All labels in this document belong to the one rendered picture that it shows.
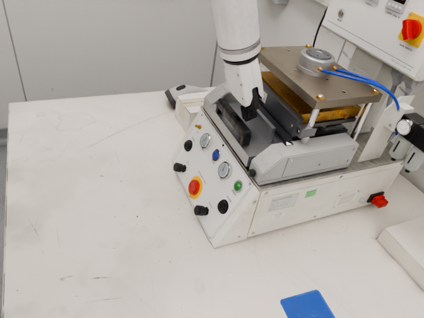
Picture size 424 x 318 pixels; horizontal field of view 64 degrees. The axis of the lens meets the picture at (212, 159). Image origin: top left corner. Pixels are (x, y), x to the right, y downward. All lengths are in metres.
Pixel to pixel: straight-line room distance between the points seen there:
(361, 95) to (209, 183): 0.40
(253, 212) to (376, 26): 0.51
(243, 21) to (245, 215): 0.40
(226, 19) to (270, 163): 0.29
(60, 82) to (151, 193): 1.45
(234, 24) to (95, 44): 1.60
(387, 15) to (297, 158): 0.37
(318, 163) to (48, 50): 1.73
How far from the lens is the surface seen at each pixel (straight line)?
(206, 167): 0.88
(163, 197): 0.93
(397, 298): 0.93
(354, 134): 0.87
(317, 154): 0.77
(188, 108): 1.12
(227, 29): 0.66
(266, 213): 0.82
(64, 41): 2.18
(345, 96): 0.77
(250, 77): 0.71
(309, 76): 0.82
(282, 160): 0.72
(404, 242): 0.99
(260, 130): 0.82
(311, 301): 0.82
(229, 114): 0.80
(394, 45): 0.88
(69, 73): 2.25
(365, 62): 0.97
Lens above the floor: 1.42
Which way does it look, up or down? 39 degrees down
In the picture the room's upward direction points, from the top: 10 degrees clockwise
